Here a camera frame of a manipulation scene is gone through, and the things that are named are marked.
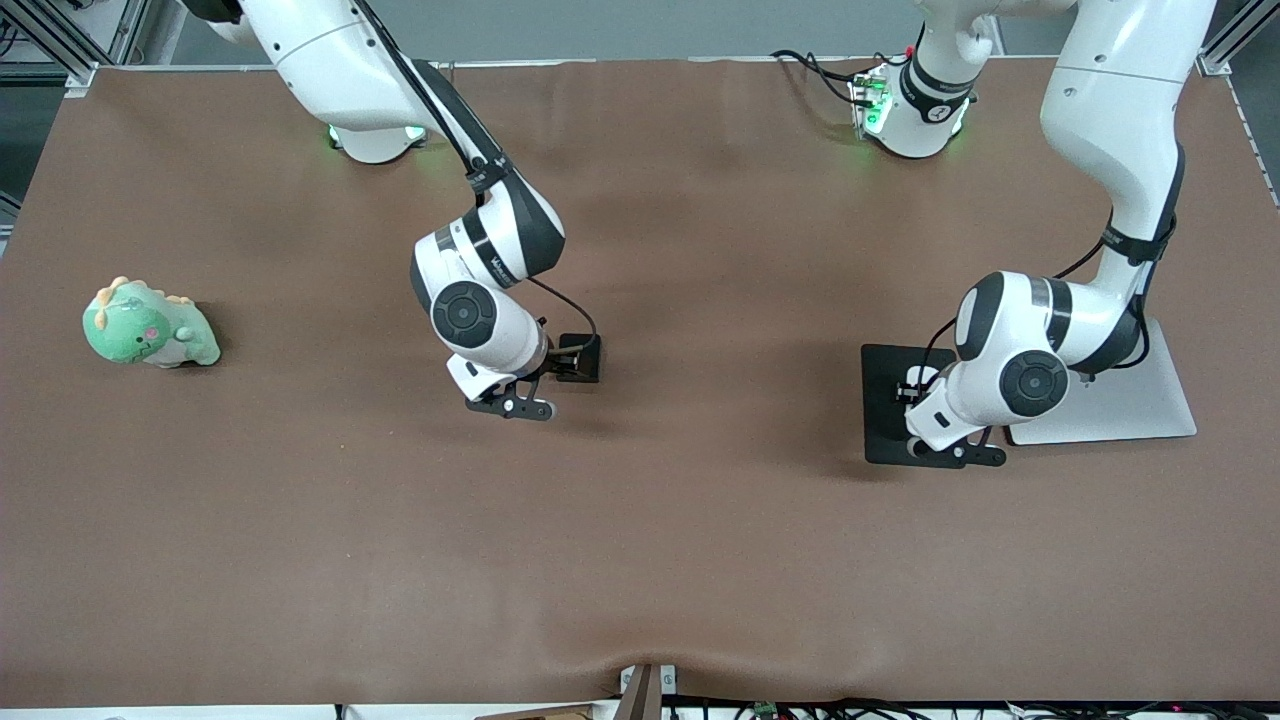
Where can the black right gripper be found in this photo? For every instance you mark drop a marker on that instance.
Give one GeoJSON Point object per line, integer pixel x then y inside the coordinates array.
{"type": "Point", "coordinates": [575, 359]}

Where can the dark green rectangular block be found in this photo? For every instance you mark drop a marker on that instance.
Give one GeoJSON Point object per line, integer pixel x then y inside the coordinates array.
{"type": "Point", "coordinates": [581, 376]}

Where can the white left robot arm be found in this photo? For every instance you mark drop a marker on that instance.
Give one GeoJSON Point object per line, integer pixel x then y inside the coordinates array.
{"type": "Point", "coordinates": [1120, 110]}

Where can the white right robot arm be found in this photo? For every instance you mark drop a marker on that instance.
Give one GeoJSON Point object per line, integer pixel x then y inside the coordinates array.
{"type": "Point", "coordinates": [330, 60]}

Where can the black mouse pad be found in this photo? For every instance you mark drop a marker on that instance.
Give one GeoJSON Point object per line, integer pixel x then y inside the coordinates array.
{"type": "Point", "coordinates": [880, 420]}

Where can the brown table cover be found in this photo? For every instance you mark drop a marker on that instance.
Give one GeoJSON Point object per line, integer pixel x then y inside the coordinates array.
{"type": "Point", "coordinates": [700, 520]}

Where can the silver closed laptop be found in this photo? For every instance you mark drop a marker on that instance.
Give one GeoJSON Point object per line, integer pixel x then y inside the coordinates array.
{"type": "Point", "coordinates": [1150, 400]}

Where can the green dinosaur plush toy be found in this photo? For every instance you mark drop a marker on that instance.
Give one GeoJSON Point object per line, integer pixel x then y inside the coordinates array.
{"type": "Point", "coordinates": [145, 330]}

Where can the small metal bracket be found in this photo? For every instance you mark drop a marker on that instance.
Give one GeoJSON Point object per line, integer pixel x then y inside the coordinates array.
{"type": "Point", "coordinates": [668, 680]}

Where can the aluminium frame profile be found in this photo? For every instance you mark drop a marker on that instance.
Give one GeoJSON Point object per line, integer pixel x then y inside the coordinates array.
{"type": "Point", "coordinates": [60, 45]}
{"type": "Point", "coordinates": [1235, 35]}

